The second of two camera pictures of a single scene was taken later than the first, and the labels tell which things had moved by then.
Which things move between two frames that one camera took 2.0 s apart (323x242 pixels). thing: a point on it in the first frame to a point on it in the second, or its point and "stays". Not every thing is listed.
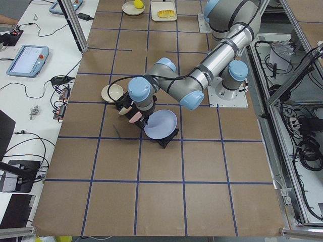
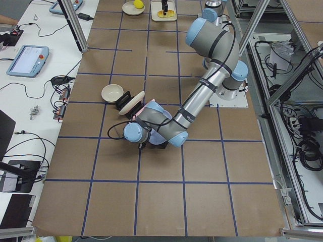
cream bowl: (115, 92) stays
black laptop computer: (15, 176) stays
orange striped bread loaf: (164, 13) stays
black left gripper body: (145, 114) to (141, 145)
